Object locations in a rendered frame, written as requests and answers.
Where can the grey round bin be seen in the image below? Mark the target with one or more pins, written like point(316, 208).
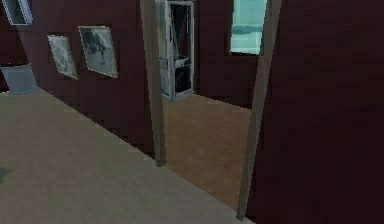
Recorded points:
point(19, 79)

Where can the small grey framed picture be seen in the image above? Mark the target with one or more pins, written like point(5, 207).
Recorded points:
point(62, 56)

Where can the pale turquoise window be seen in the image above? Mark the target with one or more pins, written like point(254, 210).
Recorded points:
point(247, 26)

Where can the white tall shelf unit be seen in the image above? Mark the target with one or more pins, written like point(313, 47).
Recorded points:
point(176, 50)

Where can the white framed window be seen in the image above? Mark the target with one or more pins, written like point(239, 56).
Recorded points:
point(16, 11)

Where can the large grey framed picture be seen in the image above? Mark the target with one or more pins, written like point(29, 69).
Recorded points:
point(99, 50)

